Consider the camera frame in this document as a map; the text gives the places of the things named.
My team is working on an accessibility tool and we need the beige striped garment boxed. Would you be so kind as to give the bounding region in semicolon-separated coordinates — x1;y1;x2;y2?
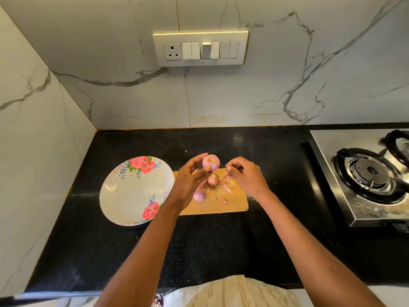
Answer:
163;274;301;307

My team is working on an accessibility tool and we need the stainless steel gas stove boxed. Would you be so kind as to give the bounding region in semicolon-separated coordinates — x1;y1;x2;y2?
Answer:
309;128;409;228

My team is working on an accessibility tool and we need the black stove burner grate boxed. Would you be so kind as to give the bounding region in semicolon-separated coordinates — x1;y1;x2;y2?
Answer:
382;129;409;165
335;148;409;204

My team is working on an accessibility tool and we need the white wall switch panel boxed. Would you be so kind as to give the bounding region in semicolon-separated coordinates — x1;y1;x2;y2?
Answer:
153;30;249;68

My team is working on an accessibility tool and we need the person's left forearm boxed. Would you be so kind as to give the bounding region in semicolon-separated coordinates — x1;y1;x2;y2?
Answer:
95;200;189;307

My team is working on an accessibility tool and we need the person's right hand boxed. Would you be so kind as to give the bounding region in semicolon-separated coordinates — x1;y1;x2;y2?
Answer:
225;156;272;203

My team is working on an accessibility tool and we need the pile of onion peels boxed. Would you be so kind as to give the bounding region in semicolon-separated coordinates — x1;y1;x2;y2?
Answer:
220;178;235;205

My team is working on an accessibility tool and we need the person's left hand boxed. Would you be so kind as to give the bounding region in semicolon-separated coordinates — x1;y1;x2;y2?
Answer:
169;153;213;212

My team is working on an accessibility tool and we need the wooden cutting board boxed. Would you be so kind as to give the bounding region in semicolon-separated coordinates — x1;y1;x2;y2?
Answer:
173;168;249;216

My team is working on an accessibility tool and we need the person's right forearm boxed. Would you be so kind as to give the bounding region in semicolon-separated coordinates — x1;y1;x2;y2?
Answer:
254;191;386;307

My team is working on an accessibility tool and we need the white floral plate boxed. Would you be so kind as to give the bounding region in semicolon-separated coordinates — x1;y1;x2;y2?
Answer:
99;156;175;226

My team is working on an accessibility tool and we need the black stone countertop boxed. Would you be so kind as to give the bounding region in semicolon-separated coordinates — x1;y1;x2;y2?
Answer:
24;125;409;293

